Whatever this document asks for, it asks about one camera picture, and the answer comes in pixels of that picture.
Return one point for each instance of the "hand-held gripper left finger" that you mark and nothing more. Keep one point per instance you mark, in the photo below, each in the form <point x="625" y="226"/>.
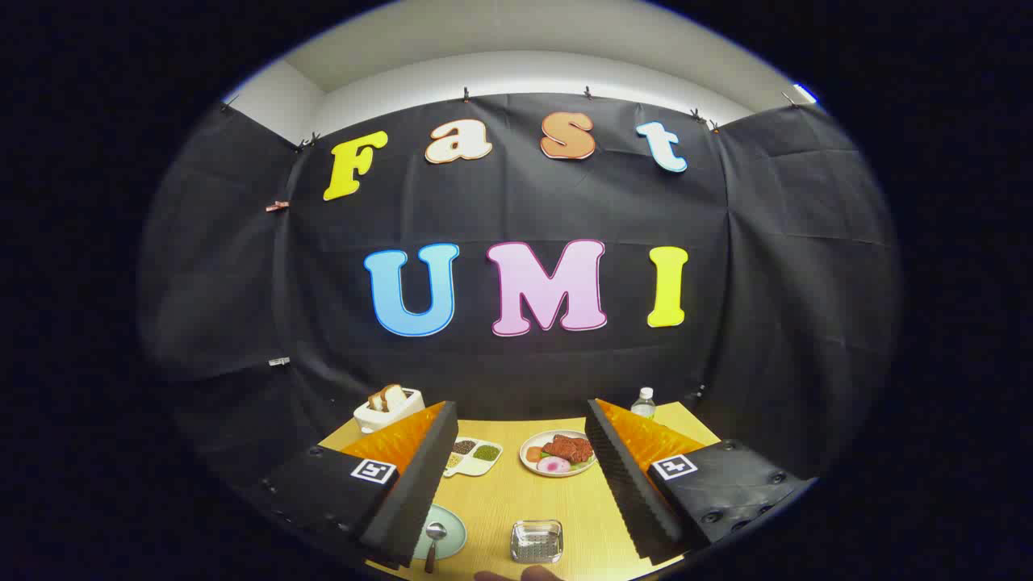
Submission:
<point x="420" y="476"/>

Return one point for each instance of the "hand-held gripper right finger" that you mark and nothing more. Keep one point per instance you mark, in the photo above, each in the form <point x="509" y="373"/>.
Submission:
<point x="621" y="476"/>

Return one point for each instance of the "yellow soybeans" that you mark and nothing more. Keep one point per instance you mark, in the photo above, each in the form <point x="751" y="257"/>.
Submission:
<point x="454" y="461"/>

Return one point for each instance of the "dark red beans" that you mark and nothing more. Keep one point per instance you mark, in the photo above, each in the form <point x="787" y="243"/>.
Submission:
<point x="464" y="446"/>

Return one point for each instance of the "white divided dish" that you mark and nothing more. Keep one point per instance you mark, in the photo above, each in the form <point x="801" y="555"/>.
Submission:
<point x="476" y="466"/>

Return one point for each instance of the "brown meat slices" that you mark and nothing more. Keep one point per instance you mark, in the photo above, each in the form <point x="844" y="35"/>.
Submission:
<point x="567" y="448"/>

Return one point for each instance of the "white toaster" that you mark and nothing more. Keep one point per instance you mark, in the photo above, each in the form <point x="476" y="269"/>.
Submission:
<point x="391" y="420"/>

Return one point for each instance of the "light green plate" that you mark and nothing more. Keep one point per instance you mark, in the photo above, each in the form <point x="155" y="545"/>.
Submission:
<point x="450" y="537"/>

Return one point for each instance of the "pink round food slice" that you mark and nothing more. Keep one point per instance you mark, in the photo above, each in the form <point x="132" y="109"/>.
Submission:
<point x="553" y="465"/>

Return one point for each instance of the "green mung beans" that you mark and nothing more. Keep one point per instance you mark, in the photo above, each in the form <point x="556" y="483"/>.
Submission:
<point x="486" y="453"/>

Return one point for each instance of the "green label water bottle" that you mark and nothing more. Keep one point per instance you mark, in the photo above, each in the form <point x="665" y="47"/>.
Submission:
<point x="643" y="405"/>

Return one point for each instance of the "toast bread slice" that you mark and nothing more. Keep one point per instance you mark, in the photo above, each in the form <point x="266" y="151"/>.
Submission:
<point x="395" y="397"/>
<point x="375" y="400"/>

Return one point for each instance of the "orange tomato slice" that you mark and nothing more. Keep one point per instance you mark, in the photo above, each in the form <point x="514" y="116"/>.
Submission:
<point x="533" y="454"/>

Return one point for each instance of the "white oval food plate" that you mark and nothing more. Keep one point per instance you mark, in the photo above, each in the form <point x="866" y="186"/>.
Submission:
<point x="529" y="468"/>

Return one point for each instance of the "perforated metal basket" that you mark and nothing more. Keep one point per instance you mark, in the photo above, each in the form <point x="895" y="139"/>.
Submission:
<point x="537" y="542"/>

